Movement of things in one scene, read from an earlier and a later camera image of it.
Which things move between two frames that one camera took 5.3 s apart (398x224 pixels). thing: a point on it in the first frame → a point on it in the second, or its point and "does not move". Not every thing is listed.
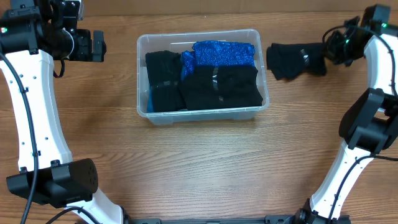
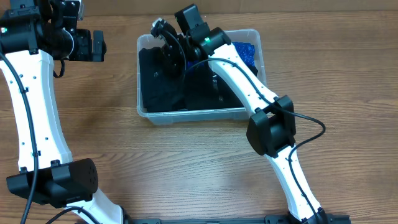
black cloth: [287, 60] → [161, 89]
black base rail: [240, 219] does not move
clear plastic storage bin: [181, 42] does not move
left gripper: [97, 45] does not move
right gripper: [333, 49] → [171, 53]
